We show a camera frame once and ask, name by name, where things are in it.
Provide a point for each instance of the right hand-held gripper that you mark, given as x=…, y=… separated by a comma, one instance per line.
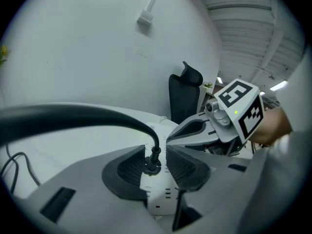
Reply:
x=243, y=106

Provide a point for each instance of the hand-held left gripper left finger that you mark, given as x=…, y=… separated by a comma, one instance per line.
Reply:
x=97, y=203

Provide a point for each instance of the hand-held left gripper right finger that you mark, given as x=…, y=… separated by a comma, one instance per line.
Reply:
x=214, y=191

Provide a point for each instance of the black power plug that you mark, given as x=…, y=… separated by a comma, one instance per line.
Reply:
x=152, y=163

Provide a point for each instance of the white power strip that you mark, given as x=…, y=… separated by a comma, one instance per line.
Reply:
x=161, y=194

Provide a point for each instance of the person's right forearm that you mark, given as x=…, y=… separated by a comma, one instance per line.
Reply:
x=273, y=125

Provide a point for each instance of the black office chair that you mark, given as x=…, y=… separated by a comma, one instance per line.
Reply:
x=182, y=99

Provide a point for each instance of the grey shelf desk unit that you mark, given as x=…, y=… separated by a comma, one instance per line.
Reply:
x=207, y=99

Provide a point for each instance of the small potted plant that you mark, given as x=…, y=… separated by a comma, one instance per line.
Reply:
x=208, y=85

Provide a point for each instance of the ceiling light panel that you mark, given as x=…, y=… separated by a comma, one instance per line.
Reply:
x=279, y=85
x=262, y=93
x=220, y=79

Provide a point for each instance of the white curved table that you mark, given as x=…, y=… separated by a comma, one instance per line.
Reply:
x=61, y=150

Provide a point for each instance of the yellow flower ornament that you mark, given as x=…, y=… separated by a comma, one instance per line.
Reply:
x=3, y=55

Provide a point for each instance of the white wall junction box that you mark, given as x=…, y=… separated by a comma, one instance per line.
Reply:
x=144, y=18

